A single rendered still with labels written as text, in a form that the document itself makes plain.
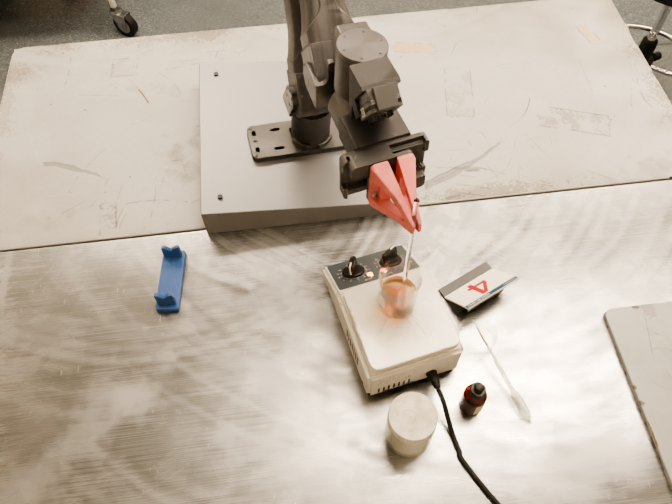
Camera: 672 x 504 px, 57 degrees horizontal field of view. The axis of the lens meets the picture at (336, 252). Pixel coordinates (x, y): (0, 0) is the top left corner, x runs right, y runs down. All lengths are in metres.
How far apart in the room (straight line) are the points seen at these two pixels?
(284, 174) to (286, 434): 0.40
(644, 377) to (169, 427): 0.63
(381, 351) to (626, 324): 0.36
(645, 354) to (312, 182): 0.54
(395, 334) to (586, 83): 0.67
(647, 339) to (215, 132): 0.72
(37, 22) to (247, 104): 2.10
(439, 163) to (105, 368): 0.61
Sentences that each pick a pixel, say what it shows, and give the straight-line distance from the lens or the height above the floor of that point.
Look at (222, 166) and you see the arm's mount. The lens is 1.00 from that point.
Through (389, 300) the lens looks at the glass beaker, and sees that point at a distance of 0.75.
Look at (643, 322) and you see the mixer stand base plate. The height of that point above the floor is 0.91.
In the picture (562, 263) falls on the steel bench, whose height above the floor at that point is 0.90.
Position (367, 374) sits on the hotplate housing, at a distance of 0.79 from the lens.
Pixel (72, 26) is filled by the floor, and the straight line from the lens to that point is 3.03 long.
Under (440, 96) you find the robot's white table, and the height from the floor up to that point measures 0.90.
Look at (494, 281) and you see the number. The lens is 0.92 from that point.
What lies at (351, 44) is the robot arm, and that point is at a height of 1.26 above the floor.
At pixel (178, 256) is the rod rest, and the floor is 0.91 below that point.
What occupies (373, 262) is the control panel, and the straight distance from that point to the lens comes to 0.89.
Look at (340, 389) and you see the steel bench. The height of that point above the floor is 0.90.
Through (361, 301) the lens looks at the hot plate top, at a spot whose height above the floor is 0.99.
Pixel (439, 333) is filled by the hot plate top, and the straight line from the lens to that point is 0.80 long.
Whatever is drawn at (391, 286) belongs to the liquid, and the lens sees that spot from 0.78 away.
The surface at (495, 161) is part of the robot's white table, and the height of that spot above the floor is 0.90.
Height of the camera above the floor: 1.70
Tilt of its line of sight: 58 degrees down
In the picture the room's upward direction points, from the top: 1 degrees counter-clockwise
